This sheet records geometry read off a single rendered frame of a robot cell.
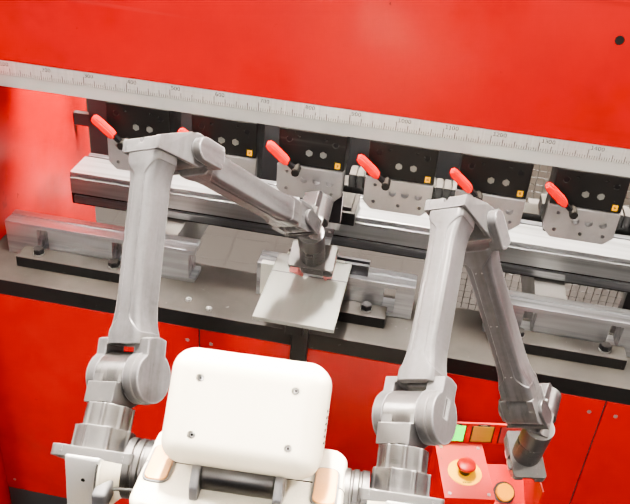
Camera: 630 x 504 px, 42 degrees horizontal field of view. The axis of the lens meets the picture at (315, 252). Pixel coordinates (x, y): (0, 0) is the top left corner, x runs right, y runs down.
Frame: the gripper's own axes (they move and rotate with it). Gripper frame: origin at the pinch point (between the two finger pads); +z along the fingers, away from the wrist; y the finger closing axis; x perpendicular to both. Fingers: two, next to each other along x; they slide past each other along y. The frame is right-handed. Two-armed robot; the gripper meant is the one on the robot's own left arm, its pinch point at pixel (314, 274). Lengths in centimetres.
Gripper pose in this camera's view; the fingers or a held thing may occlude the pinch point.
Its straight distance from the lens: 189.6
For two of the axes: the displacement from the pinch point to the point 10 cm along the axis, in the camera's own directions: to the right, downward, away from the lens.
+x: -2.0, 8.6, -4.6
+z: 0.4, 4.8, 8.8
